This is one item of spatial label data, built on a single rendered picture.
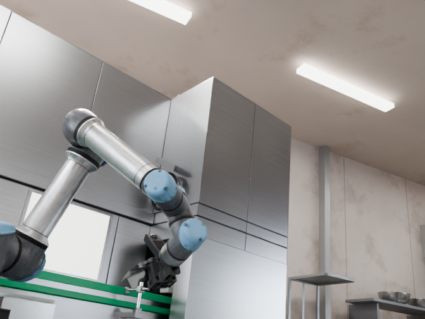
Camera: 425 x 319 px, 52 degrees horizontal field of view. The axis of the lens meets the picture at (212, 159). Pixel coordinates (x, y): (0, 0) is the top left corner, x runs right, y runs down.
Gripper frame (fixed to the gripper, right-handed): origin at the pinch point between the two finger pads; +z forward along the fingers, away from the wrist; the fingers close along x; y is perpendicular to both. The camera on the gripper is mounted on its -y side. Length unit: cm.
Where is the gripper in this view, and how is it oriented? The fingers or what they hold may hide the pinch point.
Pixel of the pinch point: (143, 278)
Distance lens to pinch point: 147.1
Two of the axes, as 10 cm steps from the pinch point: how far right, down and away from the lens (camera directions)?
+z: -4.9, 6.0, 6.3
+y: 2.6, 8.0, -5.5
